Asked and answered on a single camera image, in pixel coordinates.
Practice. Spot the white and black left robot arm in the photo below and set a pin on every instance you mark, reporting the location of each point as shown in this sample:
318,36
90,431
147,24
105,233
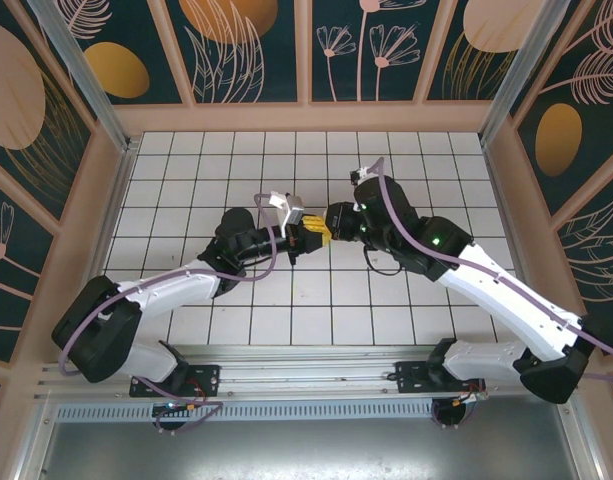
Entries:
161,290

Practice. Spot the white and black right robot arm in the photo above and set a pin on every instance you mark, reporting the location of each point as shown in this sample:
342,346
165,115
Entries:
511,300

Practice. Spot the grey metal sheet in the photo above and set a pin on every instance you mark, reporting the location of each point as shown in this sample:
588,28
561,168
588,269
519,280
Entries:
306,455

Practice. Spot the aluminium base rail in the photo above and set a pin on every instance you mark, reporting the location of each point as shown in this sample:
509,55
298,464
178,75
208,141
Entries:
306,370

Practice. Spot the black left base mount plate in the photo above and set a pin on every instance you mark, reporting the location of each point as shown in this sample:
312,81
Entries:
203,380

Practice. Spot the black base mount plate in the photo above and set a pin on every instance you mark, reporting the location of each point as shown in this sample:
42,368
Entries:
413,377
203,380

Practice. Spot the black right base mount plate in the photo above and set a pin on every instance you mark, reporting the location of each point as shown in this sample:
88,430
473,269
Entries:
413,377

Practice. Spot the aluminium frame post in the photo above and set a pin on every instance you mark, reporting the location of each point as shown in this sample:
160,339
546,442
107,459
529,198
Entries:
523,70
88,85

